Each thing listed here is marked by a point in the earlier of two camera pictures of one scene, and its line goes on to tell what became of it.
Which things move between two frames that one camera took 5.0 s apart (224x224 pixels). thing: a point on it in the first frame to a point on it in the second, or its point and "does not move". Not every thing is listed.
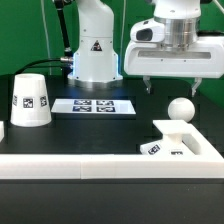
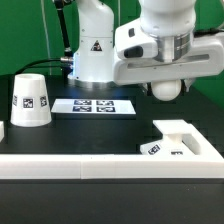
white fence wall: x=209 y=163 does not move
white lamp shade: x=30 y=107 does not move
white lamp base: x=172 y=143 does not move
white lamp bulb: x=180 y=108 to x=166 y=89
